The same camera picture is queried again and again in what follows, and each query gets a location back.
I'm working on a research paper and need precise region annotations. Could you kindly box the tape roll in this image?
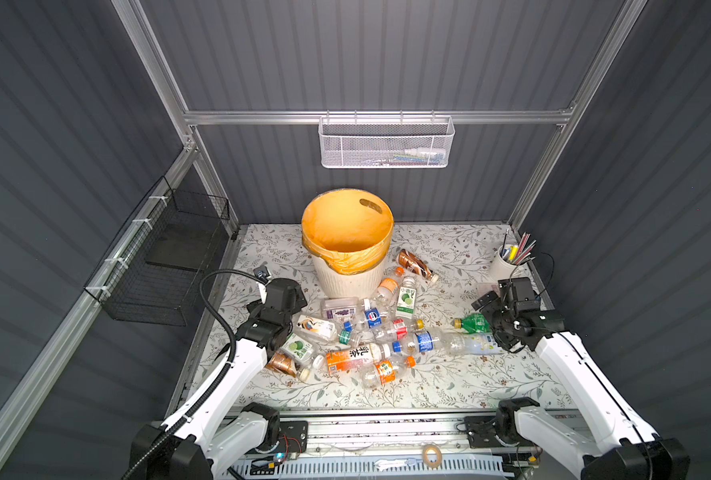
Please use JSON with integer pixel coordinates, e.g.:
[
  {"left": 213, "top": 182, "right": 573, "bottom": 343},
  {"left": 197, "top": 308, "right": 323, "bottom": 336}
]
[{"left": 421, "top": 444, "right": 443, "bottom": 469}]

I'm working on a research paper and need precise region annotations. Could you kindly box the purple grape label bottle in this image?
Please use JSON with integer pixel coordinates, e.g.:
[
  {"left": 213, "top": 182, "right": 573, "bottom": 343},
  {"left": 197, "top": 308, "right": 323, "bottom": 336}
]
[{"left": 320, "top": 297, "right": 361, "bottom": 322}]

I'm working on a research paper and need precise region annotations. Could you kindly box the white spray bottle in basket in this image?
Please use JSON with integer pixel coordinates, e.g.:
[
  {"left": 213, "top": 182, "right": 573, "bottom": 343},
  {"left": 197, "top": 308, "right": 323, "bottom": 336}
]
[{"left": 403, "top": 147, "right": 447, "bottom": 164}]

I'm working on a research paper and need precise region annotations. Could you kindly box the pepsi blue label bottle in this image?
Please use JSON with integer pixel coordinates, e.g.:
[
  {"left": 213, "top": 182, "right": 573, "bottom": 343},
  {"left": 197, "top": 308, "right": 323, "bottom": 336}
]
[{"left": 361, "top": 298, "right": 383, "bottom": 330}]

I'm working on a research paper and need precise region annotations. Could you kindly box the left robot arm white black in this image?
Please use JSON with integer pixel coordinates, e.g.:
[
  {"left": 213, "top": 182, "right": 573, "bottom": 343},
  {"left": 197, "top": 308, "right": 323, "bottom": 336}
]
[{"left": 122, "top": 269, "right": 307, "bottom": 479}]

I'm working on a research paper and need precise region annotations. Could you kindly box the white pen holder cup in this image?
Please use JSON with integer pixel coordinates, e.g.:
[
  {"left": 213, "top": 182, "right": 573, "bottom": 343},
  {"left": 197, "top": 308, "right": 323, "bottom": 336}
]
[{"left": 489, "top": 233, "right": 537, "bottom": 282}]

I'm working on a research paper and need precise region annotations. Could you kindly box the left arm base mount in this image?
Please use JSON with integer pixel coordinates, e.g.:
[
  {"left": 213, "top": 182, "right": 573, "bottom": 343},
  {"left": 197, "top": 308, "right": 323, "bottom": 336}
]
[{"left": 250, "top": 420, "right": 309, "bottom": 456}]

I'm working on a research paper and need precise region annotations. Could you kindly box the white bin with yellow bag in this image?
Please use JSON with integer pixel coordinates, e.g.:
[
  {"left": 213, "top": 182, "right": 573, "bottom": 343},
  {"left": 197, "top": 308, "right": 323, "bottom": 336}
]
[{"left": 301, "top": 188, "right": 395, "bottom": 298}]

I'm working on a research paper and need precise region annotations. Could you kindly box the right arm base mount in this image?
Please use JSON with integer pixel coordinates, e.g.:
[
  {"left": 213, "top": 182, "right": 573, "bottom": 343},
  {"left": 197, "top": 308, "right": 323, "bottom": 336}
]
[{"left": 457, "top": 414, "right": 511, "bottom": 449}]

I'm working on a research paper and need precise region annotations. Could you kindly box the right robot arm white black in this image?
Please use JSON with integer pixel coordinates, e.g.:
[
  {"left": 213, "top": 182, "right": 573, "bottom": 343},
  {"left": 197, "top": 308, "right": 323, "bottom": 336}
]
[{"left": 473, "top": 277, "right": 691, "bottom": 479}]

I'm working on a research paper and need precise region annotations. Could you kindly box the white wire wall basket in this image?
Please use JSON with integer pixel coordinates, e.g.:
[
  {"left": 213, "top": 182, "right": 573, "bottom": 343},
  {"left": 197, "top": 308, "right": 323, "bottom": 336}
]
[{"left": 317, "top": 113, "right": 455, "bottom": 169}]

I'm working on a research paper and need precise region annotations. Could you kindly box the large clear water bottle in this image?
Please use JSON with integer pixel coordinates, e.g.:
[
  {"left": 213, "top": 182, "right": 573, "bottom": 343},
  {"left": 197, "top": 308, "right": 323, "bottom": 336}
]
[{"left": 443, "top": 332, "right": 505, "bottom": 356}]

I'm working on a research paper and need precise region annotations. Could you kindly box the white orange label bottle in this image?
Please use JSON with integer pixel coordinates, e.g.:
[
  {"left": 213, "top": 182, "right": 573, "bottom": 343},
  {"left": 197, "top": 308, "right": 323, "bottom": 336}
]
[{"left": 296, "top": 314, "right": 339, "bottom": 343}]

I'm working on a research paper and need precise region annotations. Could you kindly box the green lime label bottle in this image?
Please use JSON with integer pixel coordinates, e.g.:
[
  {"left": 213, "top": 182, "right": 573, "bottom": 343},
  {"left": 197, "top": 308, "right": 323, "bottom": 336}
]
[{"left": 395, "top": 276, "right": 417, "bottom": 319}]

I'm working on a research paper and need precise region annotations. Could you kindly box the green plastic bottle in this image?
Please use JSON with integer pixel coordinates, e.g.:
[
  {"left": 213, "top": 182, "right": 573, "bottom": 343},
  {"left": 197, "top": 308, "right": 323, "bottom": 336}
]
[{"left": 451, "top": 312, "right": 493, "bottom": 334}]

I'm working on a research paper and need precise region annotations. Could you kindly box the black wire side basket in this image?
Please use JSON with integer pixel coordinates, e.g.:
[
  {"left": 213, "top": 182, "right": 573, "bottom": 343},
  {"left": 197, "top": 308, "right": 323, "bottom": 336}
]
[{"left": 84, "top": 179, "right": 231, "bottom": 327}]

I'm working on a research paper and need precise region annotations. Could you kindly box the orange label small bottle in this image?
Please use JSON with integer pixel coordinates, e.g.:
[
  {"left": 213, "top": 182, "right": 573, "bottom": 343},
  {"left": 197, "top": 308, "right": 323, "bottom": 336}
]
[{"left": 359, "top": 356, "right": 417, "bottom": 389}]

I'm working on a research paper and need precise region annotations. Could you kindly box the brown coffee bottle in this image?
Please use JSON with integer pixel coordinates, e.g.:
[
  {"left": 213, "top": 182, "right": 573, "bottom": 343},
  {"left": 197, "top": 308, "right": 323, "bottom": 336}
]
[{"left": 397, "top": 249, "right": 439, "bottom": 284}]

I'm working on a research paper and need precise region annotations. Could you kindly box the blue label clear water bottle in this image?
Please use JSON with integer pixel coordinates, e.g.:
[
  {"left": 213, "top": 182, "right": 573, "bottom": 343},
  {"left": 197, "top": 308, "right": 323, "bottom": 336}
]
[{"left": 391, "top": 330, "right": 445, "bottom": 356}]

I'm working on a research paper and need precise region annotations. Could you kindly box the orange cap clear bottle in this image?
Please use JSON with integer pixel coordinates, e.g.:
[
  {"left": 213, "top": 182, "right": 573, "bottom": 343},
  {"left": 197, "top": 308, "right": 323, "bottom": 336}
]
[{"left": 371, "top": 266, "right": 405, "bottom": 305}]

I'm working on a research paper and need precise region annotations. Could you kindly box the red label yellow cap bottle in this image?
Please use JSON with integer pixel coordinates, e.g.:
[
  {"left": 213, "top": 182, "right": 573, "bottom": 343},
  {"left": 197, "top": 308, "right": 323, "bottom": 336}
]
[{"left": 373, "top": 318, "right": 425, "bottom": 343}]

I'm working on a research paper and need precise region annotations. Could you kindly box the orange milk tea bottle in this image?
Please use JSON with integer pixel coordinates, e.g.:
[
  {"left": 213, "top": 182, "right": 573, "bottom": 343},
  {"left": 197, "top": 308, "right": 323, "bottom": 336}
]
[{"left": 312, "top": 343, "right": 391, "bottom": 375}]

